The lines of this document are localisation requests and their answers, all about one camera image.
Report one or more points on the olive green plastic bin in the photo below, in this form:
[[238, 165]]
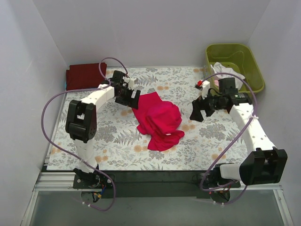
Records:
[[237, 57]]

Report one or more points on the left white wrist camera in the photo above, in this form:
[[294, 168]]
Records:
[[130, 81]]

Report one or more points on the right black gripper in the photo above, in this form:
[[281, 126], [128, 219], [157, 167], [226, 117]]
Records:
[[204, 105]]

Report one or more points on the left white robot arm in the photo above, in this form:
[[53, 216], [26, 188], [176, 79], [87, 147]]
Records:
[[81, 122]]

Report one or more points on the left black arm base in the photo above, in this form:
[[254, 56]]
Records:
[[83, 180]]

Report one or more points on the folded dark red t-shirt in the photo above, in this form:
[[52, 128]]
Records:
[[83, 76]]

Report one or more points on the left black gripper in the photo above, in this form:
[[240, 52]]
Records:
[[127, 96]]

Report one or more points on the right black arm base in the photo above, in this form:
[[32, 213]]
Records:
[[210, 181]]

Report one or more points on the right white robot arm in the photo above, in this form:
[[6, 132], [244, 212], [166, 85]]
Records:
[[264, 163]]

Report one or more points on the aluminium frame rail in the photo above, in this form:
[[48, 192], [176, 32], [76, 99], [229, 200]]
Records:
[[158, 191]]

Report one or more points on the white cloth in bin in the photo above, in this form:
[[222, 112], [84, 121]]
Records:
[[219, 68]]

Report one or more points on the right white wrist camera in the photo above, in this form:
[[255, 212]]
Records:
[[204, 87]]

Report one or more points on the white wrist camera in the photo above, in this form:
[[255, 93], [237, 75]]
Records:
[[130, 81], [204, 87]]

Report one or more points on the bright red t-shirt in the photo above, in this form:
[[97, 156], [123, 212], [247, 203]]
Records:
[[159, 119]]

